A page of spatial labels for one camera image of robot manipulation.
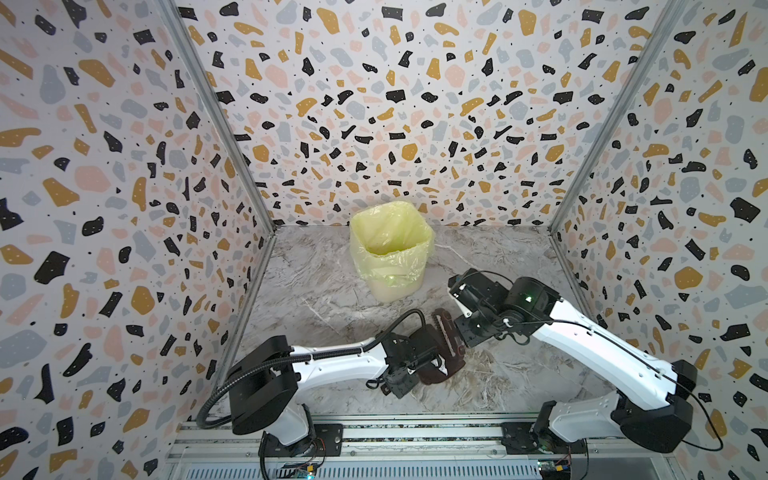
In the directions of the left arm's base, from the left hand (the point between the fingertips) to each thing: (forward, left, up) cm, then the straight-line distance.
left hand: (404, 378), depth 79 cm
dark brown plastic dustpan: (+14, -8, -5) cm, 17 cm away
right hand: (+6, -12, +18) cm, 23 cm away
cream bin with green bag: (+44, +3, +5) cm, 44 cm away
